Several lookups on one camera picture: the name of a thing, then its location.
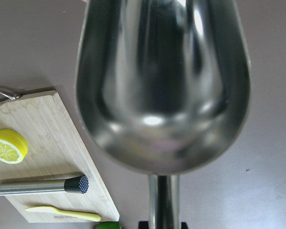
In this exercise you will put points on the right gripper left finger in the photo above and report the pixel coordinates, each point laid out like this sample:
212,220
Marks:
143,225

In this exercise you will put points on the green lime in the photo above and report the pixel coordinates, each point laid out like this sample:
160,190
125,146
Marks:
109,225

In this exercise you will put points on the wooden cutting board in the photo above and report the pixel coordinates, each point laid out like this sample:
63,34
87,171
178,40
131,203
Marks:
55,151

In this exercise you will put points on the half lemon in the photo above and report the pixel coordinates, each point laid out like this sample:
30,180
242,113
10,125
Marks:
13,146

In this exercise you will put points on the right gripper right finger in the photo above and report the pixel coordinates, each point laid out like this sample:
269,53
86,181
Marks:
184,225

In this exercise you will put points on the metal muddler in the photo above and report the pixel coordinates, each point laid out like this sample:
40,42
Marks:
78,185

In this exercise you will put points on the yellow plastic knife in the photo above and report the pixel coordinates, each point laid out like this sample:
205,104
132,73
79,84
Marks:
69,213

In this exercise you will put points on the metal ice scoop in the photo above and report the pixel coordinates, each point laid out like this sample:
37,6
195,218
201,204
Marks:
163,87

